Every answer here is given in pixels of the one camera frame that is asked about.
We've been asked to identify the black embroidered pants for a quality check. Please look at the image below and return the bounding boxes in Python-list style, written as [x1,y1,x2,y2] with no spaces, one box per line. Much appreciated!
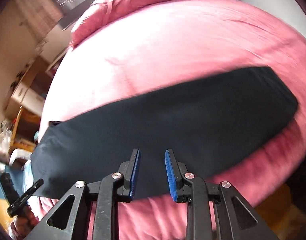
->
[31,67,298,199]

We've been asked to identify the person left hand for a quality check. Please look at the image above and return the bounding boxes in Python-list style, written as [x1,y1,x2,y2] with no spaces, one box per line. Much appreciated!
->
[9,205,39,239]

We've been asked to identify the white blue chair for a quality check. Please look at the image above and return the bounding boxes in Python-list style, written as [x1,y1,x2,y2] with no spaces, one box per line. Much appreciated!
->
[0,147,32,199]

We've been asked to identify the wooden side shelf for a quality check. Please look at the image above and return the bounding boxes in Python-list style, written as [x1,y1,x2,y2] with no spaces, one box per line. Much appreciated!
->
[8,106,41,154]

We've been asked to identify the wooden desk white cabinet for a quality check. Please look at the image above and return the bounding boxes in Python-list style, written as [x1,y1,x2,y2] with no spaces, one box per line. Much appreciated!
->
[4,56,52,119]

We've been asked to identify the pink bed sheet mattress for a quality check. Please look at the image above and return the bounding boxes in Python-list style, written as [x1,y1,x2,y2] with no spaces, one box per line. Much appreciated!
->
[32,0,306,239]

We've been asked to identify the white bedside table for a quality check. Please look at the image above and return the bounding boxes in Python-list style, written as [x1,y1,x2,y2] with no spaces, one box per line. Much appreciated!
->
[45,49,68,78]

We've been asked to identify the dark grey headboard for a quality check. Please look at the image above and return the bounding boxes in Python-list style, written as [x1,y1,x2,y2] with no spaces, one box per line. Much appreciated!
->
[57,0,95,31]

